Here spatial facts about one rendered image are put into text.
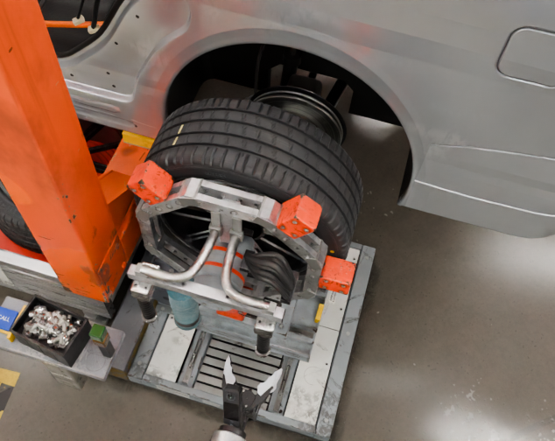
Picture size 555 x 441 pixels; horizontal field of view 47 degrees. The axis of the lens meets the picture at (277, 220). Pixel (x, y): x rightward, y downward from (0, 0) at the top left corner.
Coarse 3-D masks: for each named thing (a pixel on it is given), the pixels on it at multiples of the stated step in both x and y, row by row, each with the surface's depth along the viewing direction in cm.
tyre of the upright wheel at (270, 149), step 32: (160, 128) 190; (192, 128) 171; (224, 128) 167; (256, 128) 168; (288, 128) 169; (160, 160) 170; (192, 160) 165; (224, 160) 162; (256, 160) 162; (288, 160) 165; (320, 160) 171; (288, 192) 163; (320, 192) 167; (352, 192) 181; (320, 224) 171; (352, 224) 182
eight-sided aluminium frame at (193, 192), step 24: (192, 192) 163; (216, 192) 165; (240, 192) 164; (144, 216) 178; (240, 216) 163; (264, 216) 161; (144, 240) 192; (168, 240) 199; (288, 240) 166; (312, 240) 172; (168, 264) 202; (312, 264) 173; (264, 288) 204; (312, 288) 187
